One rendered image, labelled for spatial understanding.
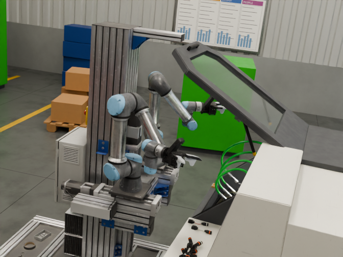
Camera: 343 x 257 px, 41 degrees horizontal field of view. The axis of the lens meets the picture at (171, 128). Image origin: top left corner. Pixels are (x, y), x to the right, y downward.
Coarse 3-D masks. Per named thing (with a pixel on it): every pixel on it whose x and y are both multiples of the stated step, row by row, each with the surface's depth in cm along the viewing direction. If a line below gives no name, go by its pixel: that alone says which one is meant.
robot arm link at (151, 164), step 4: (144, 160) 260; (148, 160) 257; (152, 160) 257; (156, 160) 258; (160, 160) 262; (144, 164) 260; (148, 164) 258; (152, 164) 257; (156, 164) 259; (160, 164) 262; (144, 168) 260; (148, 168) 258; (152, 168) 258; (156, 168) 261; (148, 172) 259; (152, 172) 259
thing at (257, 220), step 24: (264, 144) 248; (264, 168) 215; (288, 168) 218; (240, 192) 188; (264, 192) 191; (288, 192) 193; (240, 216) 190; (264, 216) 187; (288, 216) 184; (216, 240) 197; (240, 240) 193; (264, 240) 190
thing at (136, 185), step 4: (140, 176) 293; (124, 180) 290; (128, 180) 288; (132, 180) 288; (136, 180) 289; (140, 180) 293; (120, 184) 293; (124, 184) 289; (128, 184) 288; (132, 184) 288; (136, 184) 290; (140, 184) 292; (120, 188) 292; (124, 188) 289; (128, 188) 288; (132, 188) 288; (136, 188) 290; (140, 188) 292; (128, 192) 289; (132, 192) 289; (136, 192) 290
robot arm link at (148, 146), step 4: (144, 140) 258; (148, 140) 258; (152, 140) 258; (144, 144) 257; (148, 144) 255; (152, 144) 254; (156, 144) 253; (144, 148) 257; (148, 148) 255; (152, 148) 253; (148, 152) 256; (152, 152) 254; (148, 156) 256; (152, 156) 256
